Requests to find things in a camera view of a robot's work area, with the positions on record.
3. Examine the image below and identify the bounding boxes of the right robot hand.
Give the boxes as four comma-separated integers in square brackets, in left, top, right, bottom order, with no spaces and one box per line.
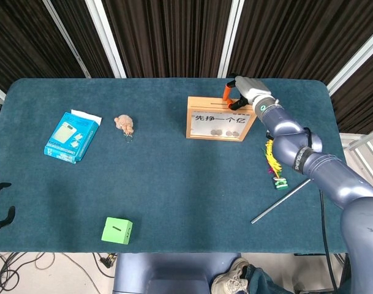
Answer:
[222,73,274,110]

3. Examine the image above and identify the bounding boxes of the blue cardboard box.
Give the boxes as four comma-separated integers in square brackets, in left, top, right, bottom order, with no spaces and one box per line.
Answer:
[43,109,102,165]

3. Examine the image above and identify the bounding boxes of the colourful feather shuttlecock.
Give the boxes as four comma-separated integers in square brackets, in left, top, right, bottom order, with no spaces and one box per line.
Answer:
[261,139,288,191]

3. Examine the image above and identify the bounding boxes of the wooden coin box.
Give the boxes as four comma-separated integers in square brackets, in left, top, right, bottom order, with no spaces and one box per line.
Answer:
[186,95,257,142]

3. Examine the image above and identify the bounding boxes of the green foam number cube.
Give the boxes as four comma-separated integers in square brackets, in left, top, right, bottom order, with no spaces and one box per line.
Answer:
[100,216,134,245]

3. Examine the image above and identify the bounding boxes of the black floor cables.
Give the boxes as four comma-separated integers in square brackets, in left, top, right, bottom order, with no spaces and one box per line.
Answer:
[0,251,101,294]

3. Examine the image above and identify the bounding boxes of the beige plush keychain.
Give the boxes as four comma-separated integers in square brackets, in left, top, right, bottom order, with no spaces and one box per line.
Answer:
[113,114,135,143]

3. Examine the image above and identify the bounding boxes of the teal tablecloth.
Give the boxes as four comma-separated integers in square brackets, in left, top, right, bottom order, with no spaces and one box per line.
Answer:
[0,77,349,254]

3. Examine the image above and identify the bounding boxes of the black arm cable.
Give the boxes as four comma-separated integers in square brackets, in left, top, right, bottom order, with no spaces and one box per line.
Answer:
[318,189,339,294]

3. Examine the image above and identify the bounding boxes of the black power plug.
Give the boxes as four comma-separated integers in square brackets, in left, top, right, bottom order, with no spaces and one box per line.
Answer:
[99,253,117,270]

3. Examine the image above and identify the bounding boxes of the white frame post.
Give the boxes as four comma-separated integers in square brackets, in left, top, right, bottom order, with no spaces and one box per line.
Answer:
[217,0,245,79]
[85,0,127,79]
[326,27,373,96]

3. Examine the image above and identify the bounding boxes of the thin grey frame post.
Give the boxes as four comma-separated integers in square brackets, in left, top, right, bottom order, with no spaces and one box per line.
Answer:
[42,0,92,79]

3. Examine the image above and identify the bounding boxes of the metal tube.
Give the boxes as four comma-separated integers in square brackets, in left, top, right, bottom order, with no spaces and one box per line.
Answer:
[251,179,311,224]

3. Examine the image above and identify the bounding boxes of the white sneaker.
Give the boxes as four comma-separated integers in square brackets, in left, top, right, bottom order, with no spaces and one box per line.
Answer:
[211,257,251,294]

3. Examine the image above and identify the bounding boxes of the dark pleated curtain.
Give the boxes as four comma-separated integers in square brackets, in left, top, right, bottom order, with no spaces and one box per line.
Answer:
[0,0,373,135]

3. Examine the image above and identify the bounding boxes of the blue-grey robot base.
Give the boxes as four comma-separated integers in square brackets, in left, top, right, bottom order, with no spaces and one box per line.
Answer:
[112,252,242,294]

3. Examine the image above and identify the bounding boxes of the white aluminium frame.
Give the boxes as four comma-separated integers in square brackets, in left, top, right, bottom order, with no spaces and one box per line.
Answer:
[339,127,373,184]

